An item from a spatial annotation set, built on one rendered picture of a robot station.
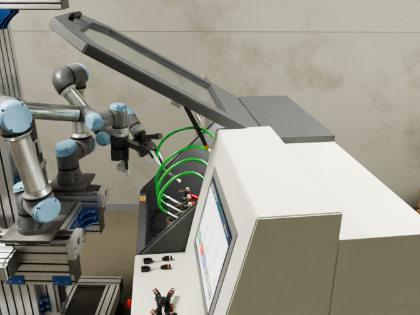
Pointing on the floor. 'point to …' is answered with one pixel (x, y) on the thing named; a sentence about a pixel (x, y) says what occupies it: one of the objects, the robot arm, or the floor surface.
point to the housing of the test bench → (353, 216)
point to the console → (269, 229)
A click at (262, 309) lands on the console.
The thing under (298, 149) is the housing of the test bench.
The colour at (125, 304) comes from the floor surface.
